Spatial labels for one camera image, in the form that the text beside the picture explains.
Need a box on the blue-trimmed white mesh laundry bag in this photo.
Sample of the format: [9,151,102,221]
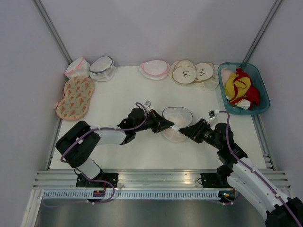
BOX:
[162,107,193,142]

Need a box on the pale pink bra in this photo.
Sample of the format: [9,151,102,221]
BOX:
[220,68,236,85]

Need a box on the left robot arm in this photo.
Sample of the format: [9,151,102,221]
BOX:
[55,107,174,187]

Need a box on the floral beige laundry bag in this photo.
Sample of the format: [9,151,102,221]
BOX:
[56,76,95,121]

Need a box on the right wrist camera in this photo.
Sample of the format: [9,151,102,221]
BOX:
[208,110,219,121]

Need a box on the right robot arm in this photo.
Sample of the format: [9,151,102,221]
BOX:
[179,119,303,227]

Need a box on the beige bra-print laundry bag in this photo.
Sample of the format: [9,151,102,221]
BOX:
[168,59,197,85]

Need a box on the yellow bra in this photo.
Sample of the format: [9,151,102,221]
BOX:
[224,72,252,101]

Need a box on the red bra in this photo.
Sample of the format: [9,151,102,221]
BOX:
[236,68,260,110]

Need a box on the pink-trimmed round mesh bag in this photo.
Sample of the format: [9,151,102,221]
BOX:
[139,60,170,80]

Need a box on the pink-trimmed crumpled mesh bag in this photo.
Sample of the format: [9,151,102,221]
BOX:
[64,57,90,79]

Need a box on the aluminium frame post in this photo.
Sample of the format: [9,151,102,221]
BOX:
[32,0,72,64]
[243,0,284,62]

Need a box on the blue-trimmed cylindrical mesh bag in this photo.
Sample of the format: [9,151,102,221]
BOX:
[89,56,115,82]

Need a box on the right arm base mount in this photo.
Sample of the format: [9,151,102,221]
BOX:
[201,165,232,188]

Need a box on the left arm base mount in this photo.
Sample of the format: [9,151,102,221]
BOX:
[74,162,118,188]

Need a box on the right side aluminium rail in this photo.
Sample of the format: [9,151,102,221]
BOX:
[252,115,276,171]

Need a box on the left side aluminium rail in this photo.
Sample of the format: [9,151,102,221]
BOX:
[45,118,62,170]

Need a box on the teal plastic basket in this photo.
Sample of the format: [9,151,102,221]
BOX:
[218,62,270,115]

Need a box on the white slotted cable duct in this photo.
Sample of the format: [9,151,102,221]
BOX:
[43,189,220,200]

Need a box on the left aluminium frame post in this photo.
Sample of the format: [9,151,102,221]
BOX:
[32,0,72,64]

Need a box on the right aluminium frame post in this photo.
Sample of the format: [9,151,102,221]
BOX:
[243,0,284,62]

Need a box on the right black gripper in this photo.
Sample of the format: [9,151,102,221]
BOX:
[179,118,222,149]

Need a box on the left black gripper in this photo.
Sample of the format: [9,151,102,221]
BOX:
[134,109,174,133]

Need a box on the white garment in basket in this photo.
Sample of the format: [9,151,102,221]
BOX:
[225,95,251,110]

